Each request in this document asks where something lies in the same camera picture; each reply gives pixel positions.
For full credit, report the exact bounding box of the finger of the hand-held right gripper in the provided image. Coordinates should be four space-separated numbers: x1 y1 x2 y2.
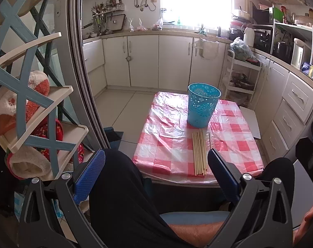
296 137 313 179

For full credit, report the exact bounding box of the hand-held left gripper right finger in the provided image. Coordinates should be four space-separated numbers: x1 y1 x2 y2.
207 148 294 248

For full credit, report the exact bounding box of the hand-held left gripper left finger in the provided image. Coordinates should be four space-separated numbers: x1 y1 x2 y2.
17 148 107 248

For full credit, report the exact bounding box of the bunch of wooden chopsticks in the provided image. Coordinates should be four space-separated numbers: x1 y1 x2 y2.
191 130 212 177

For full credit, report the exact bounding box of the blue perforated plastic basket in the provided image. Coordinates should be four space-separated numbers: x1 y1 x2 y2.
187 83 221 129

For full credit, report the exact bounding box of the person's right hand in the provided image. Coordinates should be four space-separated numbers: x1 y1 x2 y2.
293 204 313 248

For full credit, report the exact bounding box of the dark blue floor mat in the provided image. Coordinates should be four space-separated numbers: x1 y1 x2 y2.
103 126 124 148

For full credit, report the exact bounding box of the blue checked plastic bag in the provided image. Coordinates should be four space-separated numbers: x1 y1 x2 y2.
14 192 64 221

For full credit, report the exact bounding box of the blue stool seat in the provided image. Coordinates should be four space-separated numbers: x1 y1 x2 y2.
159 210 230 226

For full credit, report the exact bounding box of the white flat board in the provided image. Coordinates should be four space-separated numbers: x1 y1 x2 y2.
239 106 262 140

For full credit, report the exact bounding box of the cream kitchen drawer cabinet row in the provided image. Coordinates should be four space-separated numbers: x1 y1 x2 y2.
249 54 313 161

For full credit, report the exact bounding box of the pink white checked tablecloth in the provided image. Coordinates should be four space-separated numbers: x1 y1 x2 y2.
132 91 264 180

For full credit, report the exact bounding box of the red floral plush slipper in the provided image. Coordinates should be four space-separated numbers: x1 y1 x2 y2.
5 119 85 181

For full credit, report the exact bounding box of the steel lidded pan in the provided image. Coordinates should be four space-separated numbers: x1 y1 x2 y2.
230 74 255 91

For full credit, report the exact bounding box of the white electric kettle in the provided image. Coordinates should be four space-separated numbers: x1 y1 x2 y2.
291 38 312 70

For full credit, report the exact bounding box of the orange white plush slipper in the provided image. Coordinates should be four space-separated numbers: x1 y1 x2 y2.
0 70 50 137

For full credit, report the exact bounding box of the white kitchen trolley rack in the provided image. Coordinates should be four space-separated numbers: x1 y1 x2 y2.
222 50 262 109

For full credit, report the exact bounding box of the beige blue corner shelf rack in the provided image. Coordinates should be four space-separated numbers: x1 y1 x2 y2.
0 0 90 186

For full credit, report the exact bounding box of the black cooking pot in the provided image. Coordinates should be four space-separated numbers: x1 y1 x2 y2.
274 41 294 61

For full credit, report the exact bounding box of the cream stove base cabinet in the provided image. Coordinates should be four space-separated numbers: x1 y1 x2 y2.
82 39 107 96

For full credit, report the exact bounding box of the cream kitchen base cabinet row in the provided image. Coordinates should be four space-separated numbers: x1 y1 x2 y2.
102 32 227 91

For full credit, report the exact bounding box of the white counter shelf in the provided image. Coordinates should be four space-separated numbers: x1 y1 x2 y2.
271 22 313 70

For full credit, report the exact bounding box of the white thermos jug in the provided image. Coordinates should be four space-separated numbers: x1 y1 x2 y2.
243 24 255 47

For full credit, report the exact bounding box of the green cutting board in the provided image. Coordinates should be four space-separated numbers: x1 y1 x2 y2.
273 6 284 24

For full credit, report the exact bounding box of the stack of pots and bowls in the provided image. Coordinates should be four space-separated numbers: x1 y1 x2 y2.
229 6 251 41

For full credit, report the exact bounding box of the bright kitchen window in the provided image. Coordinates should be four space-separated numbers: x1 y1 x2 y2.
160 0 234 27

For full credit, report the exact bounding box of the grey sliding door frame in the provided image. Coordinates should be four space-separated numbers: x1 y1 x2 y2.
53 0 105 155

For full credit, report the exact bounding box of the wall utensil rack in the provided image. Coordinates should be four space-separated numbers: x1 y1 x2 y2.
91 0 126 31

